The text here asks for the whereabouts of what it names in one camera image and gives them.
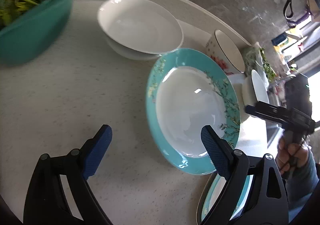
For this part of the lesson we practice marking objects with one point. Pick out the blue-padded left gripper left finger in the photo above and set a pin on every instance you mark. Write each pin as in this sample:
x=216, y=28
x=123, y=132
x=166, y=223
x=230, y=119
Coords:
x=46, y=202

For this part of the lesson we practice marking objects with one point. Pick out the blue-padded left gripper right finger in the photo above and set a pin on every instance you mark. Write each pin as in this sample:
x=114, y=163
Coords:
x=267, y=200

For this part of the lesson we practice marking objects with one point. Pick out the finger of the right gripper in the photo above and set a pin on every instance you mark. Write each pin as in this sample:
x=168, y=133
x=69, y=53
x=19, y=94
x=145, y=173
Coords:
x=268, y=112

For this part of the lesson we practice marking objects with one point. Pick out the small teal floral plate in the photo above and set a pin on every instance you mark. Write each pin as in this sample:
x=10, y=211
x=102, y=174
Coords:
x=215, y=190

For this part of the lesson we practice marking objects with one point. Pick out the large teal floral plate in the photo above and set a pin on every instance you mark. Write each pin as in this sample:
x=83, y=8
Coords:
x=185, y=91

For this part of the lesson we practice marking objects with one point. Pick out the person's right forearm sleeve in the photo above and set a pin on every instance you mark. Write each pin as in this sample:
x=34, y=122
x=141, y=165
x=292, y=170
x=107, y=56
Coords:
x=301, y=186

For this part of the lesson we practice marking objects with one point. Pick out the person's right hand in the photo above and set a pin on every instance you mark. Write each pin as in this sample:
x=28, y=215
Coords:
x=291, y=156

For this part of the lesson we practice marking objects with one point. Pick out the large white bowl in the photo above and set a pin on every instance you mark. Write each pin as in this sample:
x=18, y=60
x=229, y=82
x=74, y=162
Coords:
x=253, y=89

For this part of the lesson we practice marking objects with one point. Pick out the plastic bag of greens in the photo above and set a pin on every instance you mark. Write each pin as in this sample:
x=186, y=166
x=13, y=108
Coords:
x=254, y=59

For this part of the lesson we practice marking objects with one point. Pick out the blue utensil holder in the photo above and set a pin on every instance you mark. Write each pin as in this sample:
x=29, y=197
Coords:
x=278, y=40

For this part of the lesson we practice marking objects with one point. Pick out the white bowl red flowers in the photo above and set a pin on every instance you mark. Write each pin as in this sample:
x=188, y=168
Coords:
x=223, y=51

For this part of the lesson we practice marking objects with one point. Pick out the purple peeler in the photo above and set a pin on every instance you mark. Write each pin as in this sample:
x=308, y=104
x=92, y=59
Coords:
x=293, y=23

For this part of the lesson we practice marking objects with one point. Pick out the small white bowl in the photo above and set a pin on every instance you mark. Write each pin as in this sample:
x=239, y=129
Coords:
x=139, y=29

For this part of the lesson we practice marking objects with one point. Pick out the green basin with vegetables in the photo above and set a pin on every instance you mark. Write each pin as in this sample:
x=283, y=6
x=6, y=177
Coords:
x=29, y=27

